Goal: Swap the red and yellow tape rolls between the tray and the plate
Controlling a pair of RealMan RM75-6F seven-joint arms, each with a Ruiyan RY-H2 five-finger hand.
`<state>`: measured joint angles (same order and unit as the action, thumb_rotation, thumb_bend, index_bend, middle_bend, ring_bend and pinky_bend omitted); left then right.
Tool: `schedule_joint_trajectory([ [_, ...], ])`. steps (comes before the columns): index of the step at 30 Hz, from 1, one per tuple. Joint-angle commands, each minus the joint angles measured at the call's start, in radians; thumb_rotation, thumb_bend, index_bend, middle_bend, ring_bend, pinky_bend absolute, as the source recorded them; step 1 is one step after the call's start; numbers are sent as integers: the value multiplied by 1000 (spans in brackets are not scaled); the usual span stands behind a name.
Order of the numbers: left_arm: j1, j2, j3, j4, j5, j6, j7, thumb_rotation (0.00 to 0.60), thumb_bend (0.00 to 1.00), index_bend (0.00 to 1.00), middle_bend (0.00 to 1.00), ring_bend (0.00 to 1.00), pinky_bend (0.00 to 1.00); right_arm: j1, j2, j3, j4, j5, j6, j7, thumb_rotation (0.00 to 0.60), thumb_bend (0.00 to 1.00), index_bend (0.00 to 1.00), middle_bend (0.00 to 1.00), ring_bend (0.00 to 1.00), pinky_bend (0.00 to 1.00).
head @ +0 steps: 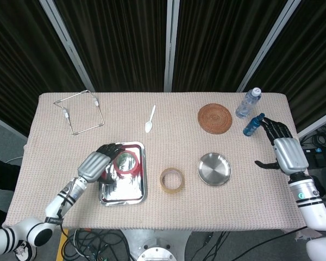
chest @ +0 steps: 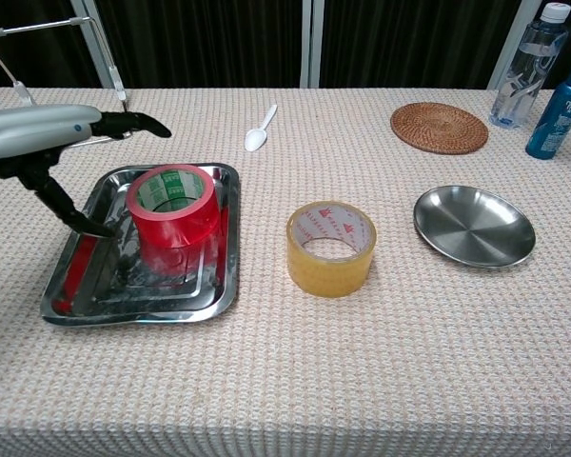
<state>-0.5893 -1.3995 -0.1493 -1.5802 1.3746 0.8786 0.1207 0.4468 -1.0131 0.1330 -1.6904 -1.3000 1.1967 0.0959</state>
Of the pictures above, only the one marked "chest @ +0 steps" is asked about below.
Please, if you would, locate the clear plastic water bottle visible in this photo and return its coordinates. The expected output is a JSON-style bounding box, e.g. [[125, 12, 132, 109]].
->
[[488, 1, 571, 130]]

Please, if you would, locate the round woven rattan coaster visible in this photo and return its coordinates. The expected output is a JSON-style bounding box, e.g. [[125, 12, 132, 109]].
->
[[390, 101, 489, 156]]

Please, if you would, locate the red tape roll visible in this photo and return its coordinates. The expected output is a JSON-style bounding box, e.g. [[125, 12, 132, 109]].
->
[[125, 164, 221, 248]]

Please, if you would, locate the white plastic spoon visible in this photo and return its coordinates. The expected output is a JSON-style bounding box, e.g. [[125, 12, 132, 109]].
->
[[244, 104, 279, 153]]

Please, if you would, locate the rectangular stainless steel tray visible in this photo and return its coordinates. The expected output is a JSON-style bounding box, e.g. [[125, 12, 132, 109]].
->
[[40, 162, 242, 328]]

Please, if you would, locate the blue plastic bottle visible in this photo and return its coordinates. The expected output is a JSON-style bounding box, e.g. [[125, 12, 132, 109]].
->
[[524, 56, 571, 160]]

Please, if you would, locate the vertical grey frame post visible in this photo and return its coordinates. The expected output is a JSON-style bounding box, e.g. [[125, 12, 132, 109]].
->
[[299, 0, 325, 89]]

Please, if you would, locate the slanted grey frame post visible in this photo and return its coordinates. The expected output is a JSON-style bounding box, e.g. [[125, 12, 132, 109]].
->
[[70, 0, 121, 90], [486, 0, 543, 91]]

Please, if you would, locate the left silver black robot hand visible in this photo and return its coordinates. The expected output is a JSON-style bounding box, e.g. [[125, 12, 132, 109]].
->
[[0, 104, 173, 238]]

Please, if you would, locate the metal wire stand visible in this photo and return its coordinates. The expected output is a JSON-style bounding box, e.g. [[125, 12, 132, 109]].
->
[[0, 15, 134, 149]]

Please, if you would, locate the black curtain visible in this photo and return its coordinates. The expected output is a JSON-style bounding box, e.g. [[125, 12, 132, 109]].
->
[[0, 0, 571, 90]]

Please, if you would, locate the round stainless steel dish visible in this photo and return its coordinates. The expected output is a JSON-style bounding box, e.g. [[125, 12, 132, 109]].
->
[[412, 185, 538, 268]]

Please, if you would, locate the beige woven tablecloth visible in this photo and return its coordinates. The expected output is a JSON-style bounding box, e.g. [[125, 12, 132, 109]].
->
[[0, 87, 571, 457]]

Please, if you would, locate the yellow transparent tape roll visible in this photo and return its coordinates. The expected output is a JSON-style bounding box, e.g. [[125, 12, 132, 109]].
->
[[285, 200, 378, 300]]

